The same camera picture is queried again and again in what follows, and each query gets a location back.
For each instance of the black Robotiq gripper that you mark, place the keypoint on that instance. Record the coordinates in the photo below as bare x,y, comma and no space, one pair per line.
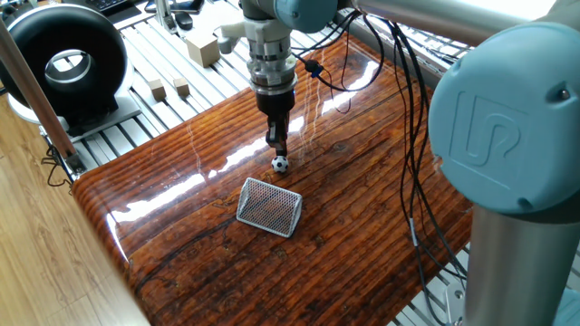
276,103

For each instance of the small black white soccer ball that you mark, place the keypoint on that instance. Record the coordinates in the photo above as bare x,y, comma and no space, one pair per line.
280,164

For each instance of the silver blue UR5 robot arm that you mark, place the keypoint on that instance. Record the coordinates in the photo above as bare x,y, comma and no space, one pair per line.
507,127

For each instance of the white mesh miniature goal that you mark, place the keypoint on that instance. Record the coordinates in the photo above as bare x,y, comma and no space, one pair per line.
269,208

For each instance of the small wooden cube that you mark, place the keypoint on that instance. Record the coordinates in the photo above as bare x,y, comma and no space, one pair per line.
157,89
181,87

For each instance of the large wooden cube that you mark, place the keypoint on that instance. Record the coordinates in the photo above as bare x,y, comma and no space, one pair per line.
204,50

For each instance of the black computer mouse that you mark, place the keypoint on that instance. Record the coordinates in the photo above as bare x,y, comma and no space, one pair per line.
183,20

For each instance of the silver metal stand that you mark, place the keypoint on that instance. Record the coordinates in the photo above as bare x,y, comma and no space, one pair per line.
165,16

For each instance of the black keyboard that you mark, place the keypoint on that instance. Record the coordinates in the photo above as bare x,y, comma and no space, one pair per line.
106,3

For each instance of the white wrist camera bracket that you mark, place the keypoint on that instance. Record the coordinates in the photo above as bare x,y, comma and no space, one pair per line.
235,31

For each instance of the aluminium frame post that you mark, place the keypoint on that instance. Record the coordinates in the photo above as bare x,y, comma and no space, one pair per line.
34,95

